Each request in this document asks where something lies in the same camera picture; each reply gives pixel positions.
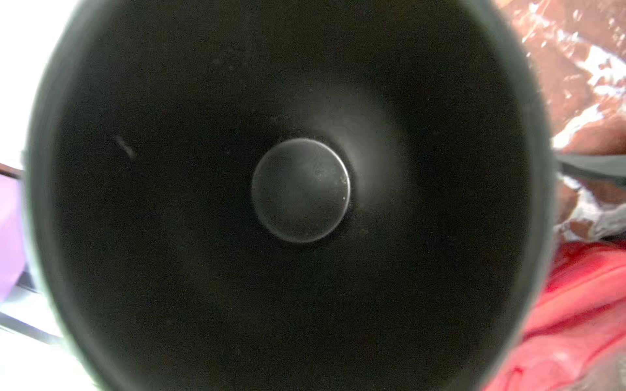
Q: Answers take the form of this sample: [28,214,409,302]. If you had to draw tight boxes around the lilac plastic tray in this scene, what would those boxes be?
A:
[0,175,26,302]

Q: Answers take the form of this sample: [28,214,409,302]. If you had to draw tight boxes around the black mug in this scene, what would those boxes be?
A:
[23,1,556,390]

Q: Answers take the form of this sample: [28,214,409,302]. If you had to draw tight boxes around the red spray bottle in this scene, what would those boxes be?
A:
[487,240,625,390]

